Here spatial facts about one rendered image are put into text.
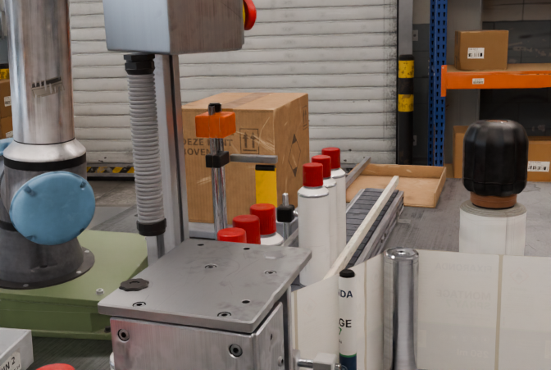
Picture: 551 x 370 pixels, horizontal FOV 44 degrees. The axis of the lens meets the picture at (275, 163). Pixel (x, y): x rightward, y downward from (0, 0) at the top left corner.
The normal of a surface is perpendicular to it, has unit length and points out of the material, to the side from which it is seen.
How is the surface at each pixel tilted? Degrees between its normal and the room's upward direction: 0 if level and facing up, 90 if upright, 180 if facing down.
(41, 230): 100
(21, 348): 93
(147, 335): 90
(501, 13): 90
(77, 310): 90
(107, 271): 4
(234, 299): 0
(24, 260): 76
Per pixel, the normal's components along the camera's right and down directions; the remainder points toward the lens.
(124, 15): -0.80, 0.15
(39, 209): 0.48, 0.36
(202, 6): 0.59, 0.15
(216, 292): -0.04, -0.98
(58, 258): 0.71, -0.11
